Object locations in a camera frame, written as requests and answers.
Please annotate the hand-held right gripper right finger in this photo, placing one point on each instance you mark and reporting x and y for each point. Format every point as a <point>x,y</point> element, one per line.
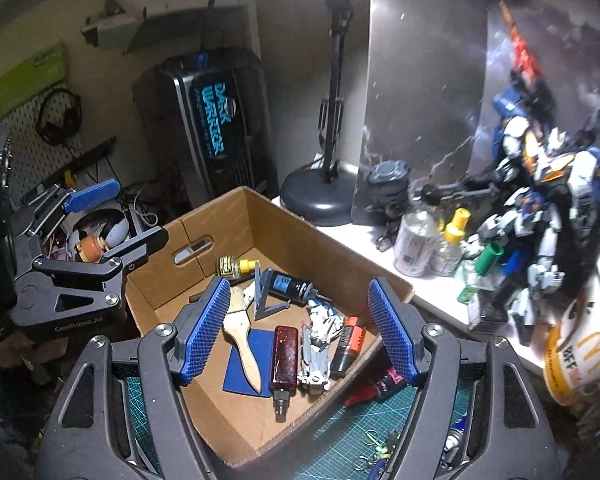
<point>392,335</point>

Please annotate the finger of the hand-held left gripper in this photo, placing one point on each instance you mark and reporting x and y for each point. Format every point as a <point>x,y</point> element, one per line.
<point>92,195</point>
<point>142,245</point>

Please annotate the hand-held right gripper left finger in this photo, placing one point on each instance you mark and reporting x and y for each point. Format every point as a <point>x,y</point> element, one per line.
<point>205,332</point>

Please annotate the brown cardboard box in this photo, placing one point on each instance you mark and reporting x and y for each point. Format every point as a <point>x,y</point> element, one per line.
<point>220,400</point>

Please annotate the black white ball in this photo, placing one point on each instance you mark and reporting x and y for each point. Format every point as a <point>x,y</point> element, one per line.
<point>112,227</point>

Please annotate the orange black marker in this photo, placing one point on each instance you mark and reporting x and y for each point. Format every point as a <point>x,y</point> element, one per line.
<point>347,345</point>

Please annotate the black red tube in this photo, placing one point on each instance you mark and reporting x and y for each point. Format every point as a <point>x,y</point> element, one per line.
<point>380,385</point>

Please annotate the blue flat card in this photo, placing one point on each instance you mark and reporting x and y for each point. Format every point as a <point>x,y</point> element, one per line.
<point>237,372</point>

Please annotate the orange cap small jar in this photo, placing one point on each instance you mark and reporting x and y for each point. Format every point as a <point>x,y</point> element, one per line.
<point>90,251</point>

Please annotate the small yellow cap bottle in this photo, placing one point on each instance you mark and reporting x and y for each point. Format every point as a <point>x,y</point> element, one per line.
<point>235,266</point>

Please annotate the white model robot parts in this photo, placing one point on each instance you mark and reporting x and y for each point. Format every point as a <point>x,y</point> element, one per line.
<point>317,340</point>

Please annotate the white pegboard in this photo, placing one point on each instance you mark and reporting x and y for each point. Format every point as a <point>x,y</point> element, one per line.
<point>25,150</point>

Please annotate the translucent red bottle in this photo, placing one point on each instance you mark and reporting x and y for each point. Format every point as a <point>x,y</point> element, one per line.
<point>285,357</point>

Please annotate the black headphones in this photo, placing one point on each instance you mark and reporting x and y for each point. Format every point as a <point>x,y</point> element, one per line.
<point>57,115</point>

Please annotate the black cap square bottle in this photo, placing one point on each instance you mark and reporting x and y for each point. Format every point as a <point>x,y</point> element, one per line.
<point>485,312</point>

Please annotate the clear plastic bottle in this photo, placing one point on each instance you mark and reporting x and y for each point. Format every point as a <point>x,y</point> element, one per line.
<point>415,242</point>

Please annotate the black bottle blue label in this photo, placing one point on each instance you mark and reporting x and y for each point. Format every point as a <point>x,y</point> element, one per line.
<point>290,286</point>

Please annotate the green cutting mat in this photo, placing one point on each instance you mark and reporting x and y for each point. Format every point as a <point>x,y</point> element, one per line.
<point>350,430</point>

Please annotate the clear bottle yellow nozzle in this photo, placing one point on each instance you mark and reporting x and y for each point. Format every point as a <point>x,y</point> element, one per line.
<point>450,245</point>

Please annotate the white desk shelf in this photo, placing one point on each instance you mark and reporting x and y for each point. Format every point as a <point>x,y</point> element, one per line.
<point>340,240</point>

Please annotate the green cap glass bottle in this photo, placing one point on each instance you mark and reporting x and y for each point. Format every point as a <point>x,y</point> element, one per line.
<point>482,270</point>

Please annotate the white blue marker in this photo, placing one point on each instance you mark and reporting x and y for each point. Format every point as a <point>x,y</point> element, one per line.
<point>454,435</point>

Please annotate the green plastic model parts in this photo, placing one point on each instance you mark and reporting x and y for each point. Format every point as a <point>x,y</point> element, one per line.
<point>380,452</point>

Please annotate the green sign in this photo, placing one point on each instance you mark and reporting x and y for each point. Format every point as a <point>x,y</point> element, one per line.
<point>25,75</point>

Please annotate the black computer case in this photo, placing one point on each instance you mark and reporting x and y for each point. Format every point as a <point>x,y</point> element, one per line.
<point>215,125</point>

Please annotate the dark grey jar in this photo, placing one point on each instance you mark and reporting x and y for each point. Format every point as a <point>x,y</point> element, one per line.
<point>389,180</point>

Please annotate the black desk lamp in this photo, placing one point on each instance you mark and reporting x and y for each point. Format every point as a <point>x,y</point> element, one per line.
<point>320,195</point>

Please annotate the white yellow paper bucket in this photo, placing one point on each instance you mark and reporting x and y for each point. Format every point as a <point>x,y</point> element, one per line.
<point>585,355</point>

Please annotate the blue white robot model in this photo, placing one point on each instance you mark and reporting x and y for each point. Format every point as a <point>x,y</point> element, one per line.
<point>540,175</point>

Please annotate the white box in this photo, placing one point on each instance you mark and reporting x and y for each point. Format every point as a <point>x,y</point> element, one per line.
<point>237,25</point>

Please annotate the dark stormy wall poster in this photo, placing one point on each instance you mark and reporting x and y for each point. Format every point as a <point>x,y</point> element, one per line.
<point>430,85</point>

